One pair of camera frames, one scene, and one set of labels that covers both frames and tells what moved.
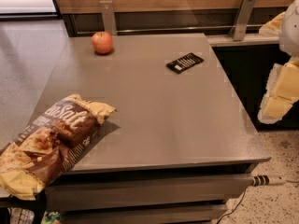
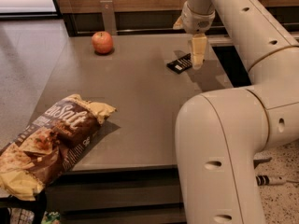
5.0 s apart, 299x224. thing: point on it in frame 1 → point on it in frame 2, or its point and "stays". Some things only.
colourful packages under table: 22,216 stays
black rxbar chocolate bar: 184,63 stays
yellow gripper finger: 277,106 → 178,24
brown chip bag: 49,145 stays
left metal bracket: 108,19 stays
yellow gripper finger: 288,82 → 199,47
